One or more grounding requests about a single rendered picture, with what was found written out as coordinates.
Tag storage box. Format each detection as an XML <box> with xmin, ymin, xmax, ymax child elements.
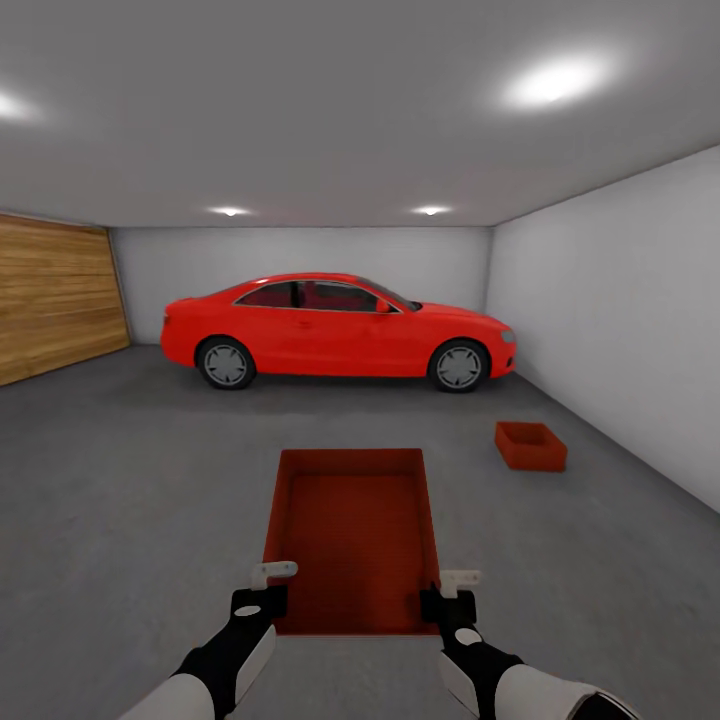
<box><xmin>495</xmin><ymin>421</ymin><xmax>567</xmax><ymax>473</ymax></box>
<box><xmin>263</xmin><ymin>448</ymin><xmax>441</xmax><ymax>636</ymax></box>

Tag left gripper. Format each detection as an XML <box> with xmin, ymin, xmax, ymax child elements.
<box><xmin>231</xmin><ymin>585</ymin><xmax>288</xmax><ymax>619</ymax></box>

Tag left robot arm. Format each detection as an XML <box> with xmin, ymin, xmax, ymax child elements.
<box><xmin>117</xmin><ymin>561</ymin><xmax>298</xmax><ymax>720</ymax></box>

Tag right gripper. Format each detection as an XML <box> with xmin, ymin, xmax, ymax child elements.
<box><xmin>420</xmin><ymin>587</ymin><xmax>477</xmax><ymax>626</ymax></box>

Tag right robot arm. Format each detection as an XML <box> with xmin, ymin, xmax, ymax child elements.
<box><xmin>420</xmin><ymin>570</ymin><xmax>645</xmax><ymax>720</ymax></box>

